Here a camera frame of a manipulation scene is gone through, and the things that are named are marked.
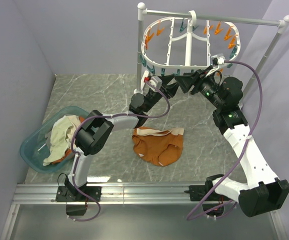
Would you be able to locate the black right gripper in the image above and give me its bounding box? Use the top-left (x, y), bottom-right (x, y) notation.
top-left (174, 65), bottom-right (225, 109)

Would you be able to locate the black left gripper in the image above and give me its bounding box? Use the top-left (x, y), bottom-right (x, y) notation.
top-left (143, 74), bottom-right (180, 114)

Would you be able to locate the white oval clip hanger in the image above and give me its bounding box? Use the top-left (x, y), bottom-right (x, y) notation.
top-left (136, 4), bottom-right (241, 77)

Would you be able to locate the orange underwear beige waistband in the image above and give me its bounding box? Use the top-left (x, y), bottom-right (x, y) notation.
top-left (132, 126), bottom-right (185, 167)

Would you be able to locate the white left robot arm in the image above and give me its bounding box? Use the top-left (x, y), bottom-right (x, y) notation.
top-left (67, 74), bottom-right (179, 201)

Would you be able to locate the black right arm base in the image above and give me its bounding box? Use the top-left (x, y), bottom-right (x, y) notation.
top-left (184, 185), bottom-right (230, 202)

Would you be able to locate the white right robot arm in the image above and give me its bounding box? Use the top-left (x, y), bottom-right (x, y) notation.
top-left (175, 70), bottom-right (289, 217)

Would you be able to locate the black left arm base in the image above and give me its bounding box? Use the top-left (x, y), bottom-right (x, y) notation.
top-left (55, 185), bottom-right (102, 203)

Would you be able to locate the orange front clothes peg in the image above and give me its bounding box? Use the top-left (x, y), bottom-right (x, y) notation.
top-left (216, 70), bottom-right (223, 78)

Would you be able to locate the white drying rack stand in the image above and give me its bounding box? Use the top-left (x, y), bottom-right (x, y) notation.
top-left (134, 2), bottom-right (289, 94)

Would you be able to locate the pale yellow cloth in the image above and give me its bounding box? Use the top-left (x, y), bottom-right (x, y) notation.
top-left (42, 115), bottom-right (82, 166)

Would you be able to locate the orange cloth in basket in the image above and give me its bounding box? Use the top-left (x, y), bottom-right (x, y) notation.
top-left (51, 148), bottom-right (74, 165)

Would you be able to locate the teal plastic basket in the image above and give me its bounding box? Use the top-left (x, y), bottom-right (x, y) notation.
top-left (19, 106), bottom-right (89, 174)

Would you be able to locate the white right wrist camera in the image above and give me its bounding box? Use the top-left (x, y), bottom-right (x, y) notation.
top-left (206, 53), bottom-right (226, 76)

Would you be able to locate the aluminium mounting rail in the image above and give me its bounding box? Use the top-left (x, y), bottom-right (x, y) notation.
top-left (11, 181), bottom-right (205, 205)

